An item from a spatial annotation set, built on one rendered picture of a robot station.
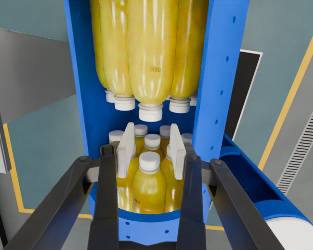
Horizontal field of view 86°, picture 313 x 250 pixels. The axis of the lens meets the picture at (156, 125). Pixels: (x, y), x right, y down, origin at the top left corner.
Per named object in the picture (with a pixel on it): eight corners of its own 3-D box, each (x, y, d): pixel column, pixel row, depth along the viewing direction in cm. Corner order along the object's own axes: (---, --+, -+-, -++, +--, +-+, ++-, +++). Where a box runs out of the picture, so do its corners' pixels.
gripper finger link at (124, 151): (125, 178, 15) (117, 178, 15) (134, 143, 22) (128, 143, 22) (124, 150, 14) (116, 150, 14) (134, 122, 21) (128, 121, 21)
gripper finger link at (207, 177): (189, 170, 13) (226, 171, 13) (180, 141, 18) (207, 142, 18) (187, 186, 14) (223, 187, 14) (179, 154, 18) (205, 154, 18)
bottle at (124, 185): (148, 211, 44) (149, 149, 37) (130, 232, 39) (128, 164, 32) (127, 199, 48) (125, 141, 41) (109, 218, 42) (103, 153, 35)
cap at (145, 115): (160, 104, 30) (159, 114, 31) (138, 104, 29) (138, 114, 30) (164, 110, 26) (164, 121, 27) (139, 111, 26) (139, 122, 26)
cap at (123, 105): (110, 98, 32) (110, 108, 32) (125, 101, 30) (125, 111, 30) (123, 95, 35) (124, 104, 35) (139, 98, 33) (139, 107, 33)
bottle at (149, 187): (146, 214, 43) (147, 150, 36) (169, 230, 39) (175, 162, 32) (125, 234, 38) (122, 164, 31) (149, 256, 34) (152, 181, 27)
